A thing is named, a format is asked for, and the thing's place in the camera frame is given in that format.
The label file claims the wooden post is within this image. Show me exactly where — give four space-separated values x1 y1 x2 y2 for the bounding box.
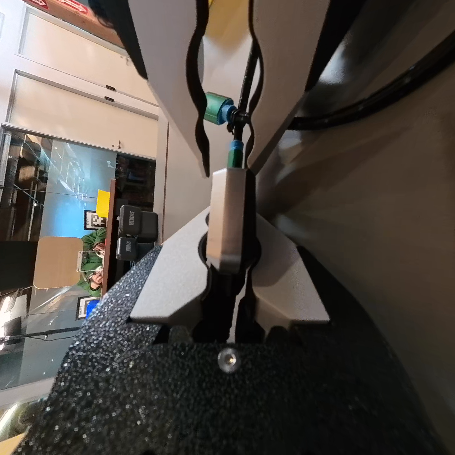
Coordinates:
23 0 125 47

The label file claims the tan rounded board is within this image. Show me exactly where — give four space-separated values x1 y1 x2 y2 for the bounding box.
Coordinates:
33 236 84 289

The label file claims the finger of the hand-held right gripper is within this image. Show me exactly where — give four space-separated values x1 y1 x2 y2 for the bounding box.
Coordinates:
128 0 211 178
247 0 335 169

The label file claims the black stand pole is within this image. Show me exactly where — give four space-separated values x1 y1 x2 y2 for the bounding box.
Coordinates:
0 328 77 343

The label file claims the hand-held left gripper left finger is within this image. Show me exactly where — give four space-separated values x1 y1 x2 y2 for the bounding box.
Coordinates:
129 210 214 335

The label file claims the large yellow plastic bin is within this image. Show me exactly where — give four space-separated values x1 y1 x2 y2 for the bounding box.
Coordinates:
201 0 254 72

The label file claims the framed printed tag sign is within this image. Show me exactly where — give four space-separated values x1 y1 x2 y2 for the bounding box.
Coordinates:
84 210 107 230
76 296 102 320

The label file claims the black braided hdmi cable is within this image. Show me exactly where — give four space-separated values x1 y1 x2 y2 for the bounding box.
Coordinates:
204 34 455 170

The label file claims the white door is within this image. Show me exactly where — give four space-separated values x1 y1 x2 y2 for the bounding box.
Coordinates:
14 5 150 107
5 69 159 159

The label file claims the black rectangular panel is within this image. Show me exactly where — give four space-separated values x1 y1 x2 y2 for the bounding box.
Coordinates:
0 241 38 290

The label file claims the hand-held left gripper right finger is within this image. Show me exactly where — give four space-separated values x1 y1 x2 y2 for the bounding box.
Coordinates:
247 213 331 331

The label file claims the black hard case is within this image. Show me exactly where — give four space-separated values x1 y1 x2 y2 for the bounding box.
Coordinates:
116 236 155 262
118 205 159 238

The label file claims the silver multiport adapter hub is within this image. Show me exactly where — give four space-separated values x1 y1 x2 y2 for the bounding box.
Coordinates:
207 168 256 274

